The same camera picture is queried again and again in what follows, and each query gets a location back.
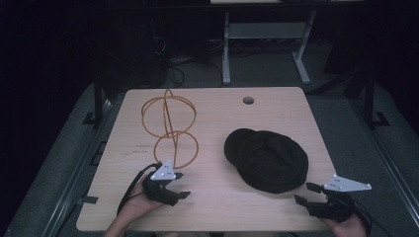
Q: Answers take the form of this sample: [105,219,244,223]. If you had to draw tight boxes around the gold wire hat stand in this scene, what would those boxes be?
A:
[140,88,200,170]

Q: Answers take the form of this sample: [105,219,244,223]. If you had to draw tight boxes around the person's left hand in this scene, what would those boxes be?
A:
[124,175,165,219]

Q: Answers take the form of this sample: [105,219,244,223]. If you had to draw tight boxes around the black hat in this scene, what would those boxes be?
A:
[223,127,309,195]

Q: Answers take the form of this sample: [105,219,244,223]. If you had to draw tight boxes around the person's right hand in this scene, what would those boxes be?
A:
[321,210,369,237]

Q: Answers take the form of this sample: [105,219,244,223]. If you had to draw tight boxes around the white metal desk frame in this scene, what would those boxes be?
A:
[220,9,318,86]

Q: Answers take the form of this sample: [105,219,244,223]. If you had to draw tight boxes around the dark table edge bracket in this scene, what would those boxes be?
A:
[77,195,99,205]

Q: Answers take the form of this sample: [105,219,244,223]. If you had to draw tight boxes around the black floor cables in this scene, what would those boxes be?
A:
[149,19,225,89]

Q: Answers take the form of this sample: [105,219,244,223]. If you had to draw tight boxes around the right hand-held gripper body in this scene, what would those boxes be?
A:
[305,174,373,223]

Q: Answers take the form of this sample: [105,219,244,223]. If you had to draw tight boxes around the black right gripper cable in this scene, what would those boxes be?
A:
[353,199,393,237]

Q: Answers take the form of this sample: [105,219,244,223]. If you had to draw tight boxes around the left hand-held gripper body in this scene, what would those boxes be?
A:
[141,159,181,207]

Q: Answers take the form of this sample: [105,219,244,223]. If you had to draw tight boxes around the black metal stand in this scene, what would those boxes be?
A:
[81,73,114,128]
[349,67,391,130]

